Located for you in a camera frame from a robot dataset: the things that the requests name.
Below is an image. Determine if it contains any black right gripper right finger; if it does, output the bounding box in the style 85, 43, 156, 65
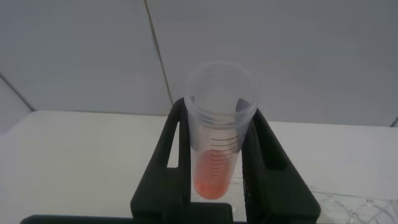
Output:
241, 107, 322, 224

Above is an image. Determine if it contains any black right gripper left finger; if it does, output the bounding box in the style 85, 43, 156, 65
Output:
129, 97, 192, 224

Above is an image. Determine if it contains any test tube with red pigment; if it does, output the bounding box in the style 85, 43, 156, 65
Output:
183, 61, 259, 200

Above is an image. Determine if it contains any clear plastic test tube rack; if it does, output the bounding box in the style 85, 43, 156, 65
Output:
231, 177, 398, 224

